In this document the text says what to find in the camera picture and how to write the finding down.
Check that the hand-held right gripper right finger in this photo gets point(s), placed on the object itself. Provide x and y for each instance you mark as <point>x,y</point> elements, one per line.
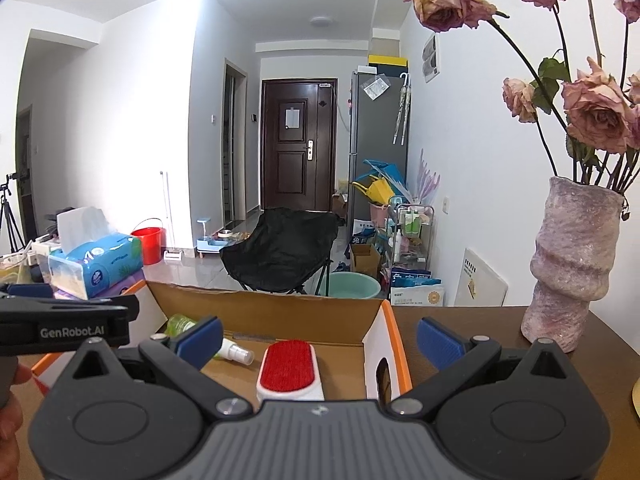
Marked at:
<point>440,342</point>

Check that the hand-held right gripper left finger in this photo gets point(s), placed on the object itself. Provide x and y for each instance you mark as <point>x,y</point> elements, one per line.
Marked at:
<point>200,342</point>

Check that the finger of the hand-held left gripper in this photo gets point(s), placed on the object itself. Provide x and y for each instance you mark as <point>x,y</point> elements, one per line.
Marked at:
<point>30,291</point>
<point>65,308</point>

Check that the green spray bottle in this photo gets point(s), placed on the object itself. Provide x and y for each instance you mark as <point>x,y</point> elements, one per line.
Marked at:
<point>180,324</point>

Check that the printed cardboard box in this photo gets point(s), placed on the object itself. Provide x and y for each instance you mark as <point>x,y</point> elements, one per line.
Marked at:
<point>280,315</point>

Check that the red and white lint brush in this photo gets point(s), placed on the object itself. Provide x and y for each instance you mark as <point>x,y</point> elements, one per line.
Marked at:
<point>290,367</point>

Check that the person's left hand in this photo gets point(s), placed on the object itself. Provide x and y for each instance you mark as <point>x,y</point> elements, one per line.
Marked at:
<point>10,425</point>

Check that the clear container with white lid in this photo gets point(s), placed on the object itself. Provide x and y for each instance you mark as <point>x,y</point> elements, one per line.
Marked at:
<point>42,255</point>

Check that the blue tissue pack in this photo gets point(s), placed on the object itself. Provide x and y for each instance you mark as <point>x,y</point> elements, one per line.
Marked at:
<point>100,265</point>

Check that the blue and white bag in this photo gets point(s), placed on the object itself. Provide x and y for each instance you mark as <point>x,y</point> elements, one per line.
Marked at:
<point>407,276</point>

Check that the white leaning board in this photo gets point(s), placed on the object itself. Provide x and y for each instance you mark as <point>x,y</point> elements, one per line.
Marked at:
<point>480,280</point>

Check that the black tripod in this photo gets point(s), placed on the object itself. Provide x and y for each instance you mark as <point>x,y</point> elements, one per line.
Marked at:
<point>7,220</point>

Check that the blue pet feeder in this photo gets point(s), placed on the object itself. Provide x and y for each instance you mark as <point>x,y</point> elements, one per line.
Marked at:
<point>212,242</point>

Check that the green plastic basin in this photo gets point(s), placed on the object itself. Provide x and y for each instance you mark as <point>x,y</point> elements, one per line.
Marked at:
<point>355,285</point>

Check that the red bucket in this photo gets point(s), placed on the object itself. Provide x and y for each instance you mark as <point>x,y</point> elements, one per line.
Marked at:
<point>147,245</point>

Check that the small brown cardboard box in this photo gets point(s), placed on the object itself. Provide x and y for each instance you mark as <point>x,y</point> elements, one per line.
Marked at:
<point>365,260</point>

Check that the metal storage rack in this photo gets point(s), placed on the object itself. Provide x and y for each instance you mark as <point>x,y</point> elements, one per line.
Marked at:
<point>410,235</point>

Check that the black folding chair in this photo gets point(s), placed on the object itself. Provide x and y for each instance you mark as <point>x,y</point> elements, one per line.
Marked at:
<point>280,250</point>

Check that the blue and white carton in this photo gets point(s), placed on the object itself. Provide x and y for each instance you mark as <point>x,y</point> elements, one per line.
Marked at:
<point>362,232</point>

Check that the white mop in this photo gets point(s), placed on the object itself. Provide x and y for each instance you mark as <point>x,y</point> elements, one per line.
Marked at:
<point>167,210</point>

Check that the pink bucket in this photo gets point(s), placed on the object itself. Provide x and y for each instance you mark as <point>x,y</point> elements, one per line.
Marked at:
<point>380,212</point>

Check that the pink textured vase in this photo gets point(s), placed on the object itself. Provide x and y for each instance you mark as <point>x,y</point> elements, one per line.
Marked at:
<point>570,260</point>

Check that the purple clothes hangers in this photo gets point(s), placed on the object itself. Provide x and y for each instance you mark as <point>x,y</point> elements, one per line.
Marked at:
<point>427,177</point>

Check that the dark brown door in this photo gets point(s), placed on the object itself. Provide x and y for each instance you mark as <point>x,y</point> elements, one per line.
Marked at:
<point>297,150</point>

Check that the grey refrigerator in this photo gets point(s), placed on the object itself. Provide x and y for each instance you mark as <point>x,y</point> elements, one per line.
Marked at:
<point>375,125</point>

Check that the white folded umbrella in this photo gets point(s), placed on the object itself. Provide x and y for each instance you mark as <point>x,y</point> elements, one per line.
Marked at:
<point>402,110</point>

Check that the bunch of dried roses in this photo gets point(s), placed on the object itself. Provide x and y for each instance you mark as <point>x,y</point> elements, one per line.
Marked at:
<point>595,105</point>

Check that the yellow box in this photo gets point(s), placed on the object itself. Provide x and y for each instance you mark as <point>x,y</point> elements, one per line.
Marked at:
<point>387,60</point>

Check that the round ceiling lamp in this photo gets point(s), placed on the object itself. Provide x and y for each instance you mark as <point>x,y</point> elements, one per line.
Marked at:
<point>323,21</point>

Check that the white wall socket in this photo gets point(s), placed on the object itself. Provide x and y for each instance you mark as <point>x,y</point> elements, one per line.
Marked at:
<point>447,203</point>

